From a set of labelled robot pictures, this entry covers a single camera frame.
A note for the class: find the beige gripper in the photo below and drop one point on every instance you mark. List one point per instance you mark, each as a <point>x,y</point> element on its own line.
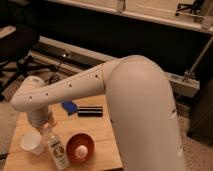
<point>51,122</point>

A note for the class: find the black chair base far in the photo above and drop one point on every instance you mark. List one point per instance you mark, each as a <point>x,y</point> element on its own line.
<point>193,8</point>

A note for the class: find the black office chair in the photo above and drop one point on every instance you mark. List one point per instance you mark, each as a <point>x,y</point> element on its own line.
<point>14,55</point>

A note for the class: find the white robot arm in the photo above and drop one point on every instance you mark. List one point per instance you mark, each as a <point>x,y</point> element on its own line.
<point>140,103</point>

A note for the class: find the black rectangular bar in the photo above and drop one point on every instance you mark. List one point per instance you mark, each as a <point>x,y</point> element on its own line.
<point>90,111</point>

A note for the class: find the white paper cup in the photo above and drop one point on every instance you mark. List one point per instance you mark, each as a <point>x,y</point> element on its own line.
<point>32,142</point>

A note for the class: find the metal pole stand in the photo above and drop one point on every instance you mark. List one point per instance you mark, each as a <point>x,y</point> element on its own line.
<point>189,73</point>

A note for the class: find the red bowl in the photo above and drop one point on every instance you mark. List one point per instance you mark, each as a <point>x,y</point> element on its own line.
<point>80,148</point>

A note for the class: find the blue sponge block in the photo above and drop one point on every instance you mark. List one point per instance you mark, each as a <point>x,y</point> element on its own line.
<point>69,107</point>

